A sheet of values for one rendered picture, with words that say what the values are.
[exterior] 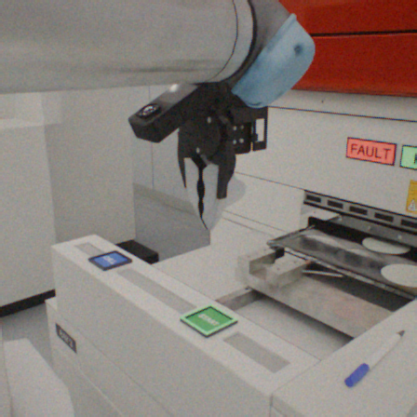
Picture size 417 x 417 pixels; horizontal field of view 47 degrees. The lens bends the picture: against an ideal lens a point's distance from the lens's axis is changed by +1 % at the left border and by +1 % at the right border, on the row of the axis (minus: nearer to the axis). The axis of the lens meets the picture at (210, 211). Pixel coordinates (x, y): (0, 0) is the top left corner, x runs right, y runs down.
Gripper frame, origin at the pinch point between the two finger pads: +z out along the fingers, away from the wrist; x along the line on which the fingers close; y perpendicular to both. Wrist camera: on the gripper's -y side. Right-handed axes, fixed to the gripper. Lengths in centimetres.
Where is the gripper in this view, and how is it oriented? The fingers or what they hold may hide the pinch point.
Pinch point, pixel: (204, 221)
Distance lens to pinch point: 59.2
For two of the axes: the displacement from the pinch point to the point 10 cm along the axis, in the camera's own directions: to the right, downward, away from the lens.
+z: 0.0, 9.5, 3.1
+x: -6.6, -2.4, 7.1
